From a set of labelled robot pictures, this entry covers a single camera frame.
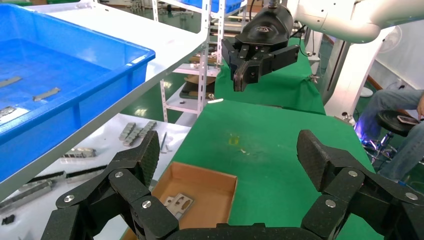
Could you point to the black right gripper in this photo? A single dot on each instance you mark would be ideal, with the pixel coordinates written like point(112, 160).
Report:
point(265, 30)

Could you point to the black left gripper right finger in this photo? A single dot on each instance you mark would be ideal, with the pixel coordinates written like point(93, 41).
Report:
point(348, 195)

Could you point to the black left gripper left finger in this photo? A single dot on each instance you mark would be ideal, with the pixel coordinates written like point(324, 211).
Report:
point(126, 195)

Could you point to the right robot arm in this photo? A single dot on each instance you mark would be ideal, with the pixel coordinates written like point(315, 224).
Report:
point(348, 20)

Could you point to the brown cardboard sheet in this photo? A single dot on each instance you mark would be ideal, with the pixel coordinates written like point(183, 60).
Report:
point(192, 79)

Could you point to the brown cardboard box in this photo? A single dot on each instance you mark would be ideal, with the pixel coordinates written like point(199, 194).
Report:
point(212, 198)

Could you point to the blue plastic tray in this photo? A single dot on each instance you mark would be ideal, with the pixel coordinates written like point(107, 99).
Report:
point(66, 66)

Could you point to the person's hand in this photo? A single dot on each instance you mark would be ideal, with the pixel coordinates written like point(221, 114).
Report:
point(421, 107)

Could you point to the green table cloth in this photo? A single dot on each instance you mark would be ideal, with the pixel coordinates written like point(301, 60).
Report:
point(281, 96)
point(265, 149)

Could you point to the metal table clamp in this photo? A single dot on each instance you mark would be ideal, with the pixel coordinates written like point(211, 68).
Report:
point(313, 78)

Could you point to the silver io shield plate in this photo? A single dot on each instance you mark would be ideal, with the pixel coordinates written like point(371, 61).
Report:
point(180, 203)

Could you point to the small white tag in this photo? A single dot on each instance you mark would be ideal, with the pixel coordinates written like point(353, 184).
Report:
point(215, 100)

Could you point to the silver toothed metal strip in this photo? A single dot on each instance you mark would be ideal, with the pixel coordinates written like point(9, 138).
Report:
point(127, 130)
point(132, 138)
point(148, 128)

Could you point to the small binder clip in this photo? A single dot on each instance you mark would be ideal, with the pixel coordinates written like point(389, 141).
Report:
point(211, 96)

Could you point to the thin metal hex key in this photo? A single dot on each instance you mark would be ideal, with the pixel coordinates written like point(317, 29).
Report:
point(163, 142)

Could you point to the blue storage bin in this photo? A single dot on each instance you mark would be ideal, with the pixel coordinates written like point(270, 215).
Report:
point(228, 5)

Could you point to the black round stool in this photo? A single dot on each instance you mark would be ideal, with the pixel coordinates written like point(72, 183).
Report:
point(391, 122)

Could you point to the white robot torso column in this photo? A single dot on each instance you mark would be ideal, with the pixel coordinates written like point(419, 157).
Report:
point(351, 76)

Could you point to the smartphone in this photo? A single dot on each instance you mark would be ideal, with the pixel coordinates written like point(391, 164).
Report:
point(408, 120)

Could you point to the seated person in jeans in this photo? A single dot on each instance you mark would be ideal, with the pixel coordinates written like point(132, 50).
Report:
point(384, 102)

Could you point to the white metal storage rack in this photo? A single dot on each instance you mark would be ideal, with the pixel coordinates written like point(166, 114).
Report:
point(164, 99)

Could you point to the small black part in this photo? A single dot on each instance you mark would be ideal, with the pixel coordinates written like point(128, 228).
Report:
point(8, 219)

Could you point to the grey tape strip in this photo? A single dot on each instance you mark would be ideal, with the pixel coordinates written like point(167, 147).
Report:
point(46, 94)
point(10, 81)
point(6, 111)

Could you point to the white fan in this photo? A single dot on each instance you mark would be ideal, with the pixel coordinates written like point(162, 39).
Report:
point(392, 39)

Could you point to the long dark metal rail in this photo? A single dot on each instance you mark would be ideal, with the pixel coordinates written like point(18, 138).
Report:
point(46, 177)
point(86, 173)

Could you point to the white perforated steel post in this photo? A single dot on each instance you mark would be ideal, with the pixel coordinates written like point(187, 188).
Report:
point(201, 102)

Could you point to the grey sheet metal frame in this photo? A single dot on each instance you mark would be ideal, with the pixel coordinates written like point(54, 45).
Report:
point(26, 193)

